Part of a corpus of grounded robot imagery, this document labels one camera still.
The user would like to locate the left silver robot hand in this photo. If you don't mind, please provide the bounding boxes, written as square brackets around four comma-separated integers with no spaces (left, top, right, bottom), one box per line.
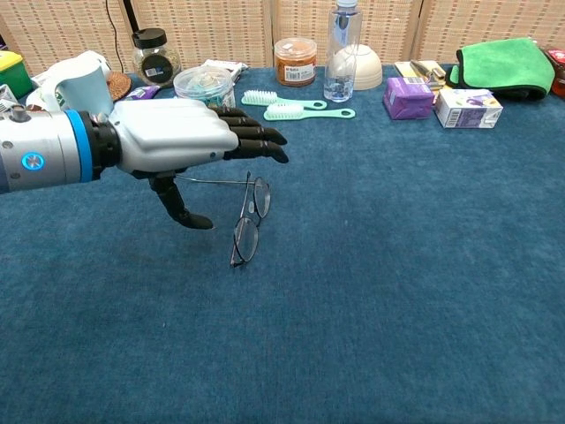
[105,97,290,231]

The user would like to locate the black-framed eyeglasses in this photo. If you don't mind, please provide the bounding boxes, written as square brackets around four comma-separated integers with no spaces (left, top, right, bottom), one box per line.
[175,170,272,269]

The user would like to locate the purple white toothpaste tube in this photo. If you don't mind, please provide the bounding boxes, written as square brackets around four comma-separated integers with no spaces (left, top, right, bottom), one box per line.
[125,85,161,102]

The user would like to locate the clear tub of binder clips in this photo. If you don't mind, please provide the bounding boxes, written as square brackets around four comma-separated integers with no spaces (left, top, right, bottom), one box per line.
[172,64,237,111]

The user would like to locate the glass jar black lid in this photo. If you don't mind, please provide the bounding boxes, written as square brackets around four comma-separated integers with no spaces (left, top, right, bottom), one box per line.
[131,27,183,88]

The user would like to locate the round woven coaster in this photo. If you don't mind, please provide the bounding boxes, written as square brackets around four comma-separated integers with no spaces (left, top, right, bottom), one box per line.
[105,72,132,102]

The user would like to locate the white red snack packet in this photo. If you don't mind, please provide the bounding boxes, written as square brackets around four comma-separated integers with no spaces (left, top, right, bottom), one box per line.
[202,58,249,85]

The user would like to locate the mint green brush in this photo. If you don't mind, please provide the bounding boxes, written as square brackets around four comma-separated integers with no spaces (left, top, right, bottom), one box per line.
[263,103,357,122]
[240,89,328,110]

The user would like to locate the bamboo folding screen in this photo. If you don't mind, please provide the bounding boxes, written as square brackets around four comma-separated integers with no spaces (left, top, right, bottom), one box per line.
[0,0,565,76]

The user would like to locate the black stand pole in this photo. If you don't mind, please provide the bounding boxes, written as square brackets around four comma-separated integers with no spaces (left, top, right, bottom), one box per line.
[122,0,140,34]

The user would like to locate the orange jar clear lid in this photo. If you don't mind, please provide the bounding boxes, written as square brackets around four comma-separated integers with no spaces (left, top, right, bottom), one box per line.
[273,37,318,87]

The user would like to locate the green box yellow lid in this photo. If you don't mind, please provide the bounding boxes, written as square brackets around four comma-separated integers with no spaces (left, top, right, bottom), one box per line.
[0,49,34,99]

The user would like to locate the clear plastic water bottle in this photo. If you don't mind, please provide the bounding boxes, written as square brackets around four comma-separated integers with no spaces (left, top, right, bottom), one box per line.
[323,0,364,103]

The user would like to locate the cream upturned bowl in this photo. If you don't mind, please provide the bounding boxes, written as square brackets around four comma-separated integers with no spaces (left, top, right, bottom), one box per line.
[330,42,384,92]

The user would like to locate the yellow razor package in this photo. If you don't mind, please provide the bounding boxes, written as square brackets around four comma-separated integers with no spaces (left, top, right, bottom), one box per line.
[393,58,454,92]

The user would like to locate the teal blue table cloth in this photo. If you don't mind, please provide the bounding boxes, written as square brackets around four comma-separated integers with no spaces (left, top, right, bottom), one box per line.
[0,64,565,424]

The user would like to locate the white purple printed box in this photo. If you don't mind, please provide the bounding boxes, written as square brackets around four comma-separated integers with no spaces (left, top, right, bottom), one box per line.
[433,87,504,130]

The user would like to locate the green folded towel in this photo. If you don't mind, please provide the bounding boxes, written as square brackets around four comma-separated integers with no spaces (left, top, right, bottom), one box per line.
[444,37,556,102]

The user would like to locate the light blue cup white handle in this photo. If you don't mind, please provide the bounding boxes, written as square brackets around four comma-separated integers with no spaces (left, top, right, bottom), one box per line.
[26,64,115,114]

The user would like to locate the thin black cable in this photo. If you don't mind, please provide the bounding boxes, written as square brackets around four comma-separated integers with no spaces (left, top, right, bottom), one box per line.
[104,0,124,74]

